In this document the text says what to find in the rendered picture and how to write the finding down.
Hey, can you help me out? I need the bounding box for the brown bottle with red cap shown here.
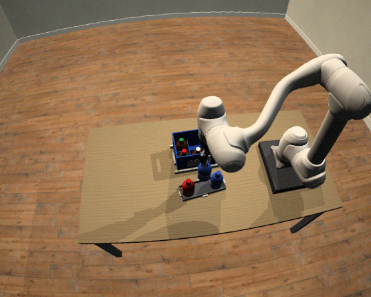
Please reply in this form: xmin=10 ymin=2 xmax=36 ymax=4
xmin=178 ymin=149 xmax=190 ymax=157

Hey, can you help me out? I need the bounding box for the blue bottle with grey label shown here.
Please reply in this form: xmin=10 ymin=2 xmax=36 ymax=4
xmin=210 ymin=171 xmax=223 ymax=189

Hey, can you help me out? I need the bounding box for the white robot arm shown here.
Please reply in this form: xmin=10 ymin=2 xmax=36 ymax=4
xmin=197 ymin=54 xmax=371 ymax=189

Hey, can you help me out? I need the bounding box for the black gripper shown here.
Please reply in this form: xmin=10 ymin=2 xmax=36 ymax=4
xmin=199 ymin=140 xmax=211 ymax=168

